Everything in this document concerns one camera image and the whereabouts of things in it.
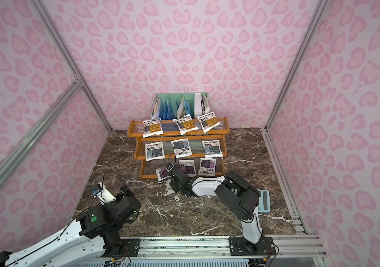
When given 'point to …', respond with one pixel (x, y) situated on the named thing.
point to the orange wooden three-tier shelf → (197, 147)
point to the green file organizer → (182, 105)
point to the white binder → (198, 104)
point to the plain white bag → (161, 173)
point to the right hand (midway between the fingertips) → (174, 178)
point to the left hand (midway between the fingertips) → (123, 189)
